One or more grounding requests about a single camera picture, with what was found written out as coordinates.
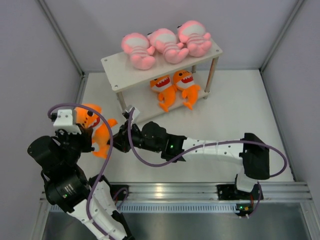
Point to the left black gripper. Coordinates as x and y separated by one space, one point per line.
85 138

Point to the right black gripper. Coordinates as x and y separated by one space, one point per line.
121 140

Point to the orange shark plush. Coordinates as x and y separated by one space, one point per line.
166 91
100 136
183 80

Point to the orange shark plush front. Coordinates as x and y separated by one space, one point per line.
183 80

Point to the pink plush toy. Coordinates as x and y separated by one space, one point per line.
196 38
139 50
166 42

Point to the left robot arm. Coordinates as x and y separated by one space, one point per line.
66 185

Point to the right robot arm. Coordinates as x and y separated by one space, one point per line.
250 153

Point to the white two-tier shelf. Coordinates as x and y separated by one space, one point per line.
163 70

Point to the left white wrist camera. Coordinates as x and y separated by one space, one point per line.
65 119

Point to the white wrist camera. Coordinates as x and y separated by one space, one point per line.
65 119
131 112

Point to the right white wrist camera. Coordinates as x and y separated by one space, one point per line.
131 112

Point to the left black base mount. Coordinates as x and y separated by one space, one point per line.
119 191

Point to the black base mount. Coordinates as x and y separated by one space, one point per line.
119 191
229 192

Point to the aluminium front rail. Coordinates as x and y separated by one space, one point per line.
206 192

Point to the grey slotted cable duct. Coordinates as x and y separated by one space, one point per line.
178 208

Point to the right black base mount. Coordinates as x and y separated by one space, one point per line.
229 192

